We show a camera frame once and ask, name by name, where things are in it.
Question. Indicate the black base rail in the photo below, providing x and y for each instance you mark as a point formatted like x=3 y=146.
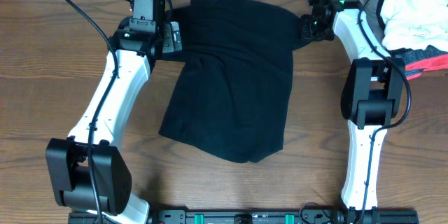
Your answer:
x=307 y=214

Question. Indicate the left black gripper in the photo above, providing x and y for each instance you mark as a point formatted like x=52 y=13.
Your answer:
x=172 y=38

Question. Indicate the grey red folded garment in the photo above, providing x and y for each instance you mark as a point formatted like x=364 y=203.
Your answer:
x=419 y=61

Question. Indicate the white folded garment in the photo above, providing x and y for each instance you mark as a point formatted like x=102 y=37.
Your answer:
x=414 y=24

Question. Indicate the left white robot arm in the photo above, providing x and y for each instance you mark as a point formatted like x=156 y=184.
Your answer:
x=87 y=170

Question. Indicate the black polo shirt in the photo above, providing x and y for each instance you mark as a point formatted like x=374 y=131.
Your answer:
x=231 y=97

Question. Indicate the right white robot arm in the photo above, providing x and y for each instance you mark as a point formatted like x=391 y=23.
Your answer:
x=370 y=98

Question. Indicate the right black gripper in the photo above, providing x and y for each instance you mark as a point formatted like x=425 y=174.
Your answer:
x=305 y=33

